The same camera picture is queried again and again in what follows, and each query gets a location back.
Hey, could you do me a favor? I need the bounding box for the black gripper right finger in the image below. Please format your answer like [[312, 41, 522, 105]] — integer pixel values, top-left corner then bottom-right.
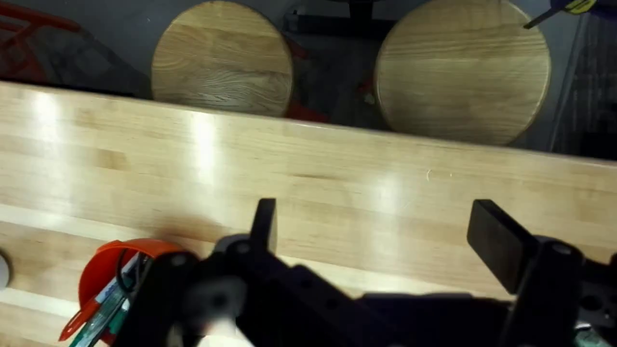
[[466, 199, 547, 298]]

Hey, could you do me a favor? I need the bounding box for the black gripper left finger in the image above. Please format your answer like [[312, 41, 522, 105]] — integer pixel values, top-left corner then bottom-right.
[[248, 197, 277, 257]]

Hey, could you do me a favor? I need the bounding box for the red bowl with markers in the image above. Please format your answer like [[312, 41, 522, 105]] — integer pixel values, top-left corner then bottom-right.
[[74, 238, 213, 347]]

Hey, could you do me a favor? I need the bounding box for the round wooden stool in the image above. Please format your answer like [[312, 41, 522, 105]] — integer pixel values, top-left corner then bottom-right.
[[373, 0, 553, 147], [150, 0, 294, 120]]

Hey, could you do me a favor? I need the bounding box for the bundle of coloured markers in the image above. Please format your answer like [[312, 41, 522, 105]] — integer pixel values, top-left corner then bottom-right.
[[55, 251, 152, 347]]

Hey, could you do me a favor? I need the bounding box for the yellow and black tool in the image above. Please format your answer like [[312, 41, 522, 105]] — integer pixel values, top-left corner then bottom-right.
[[522, 0, 599, 32]]

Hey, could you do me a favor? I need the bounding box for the small white bowl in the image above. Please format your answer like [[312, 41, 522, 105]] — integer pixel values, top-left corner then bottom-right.
[[0, 249, 13, 292]]

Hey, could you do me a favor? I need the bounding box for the red metal chair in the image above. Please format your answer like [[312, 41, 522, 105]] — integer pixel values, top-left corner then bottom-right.
[[0, 7, 82, 84]]

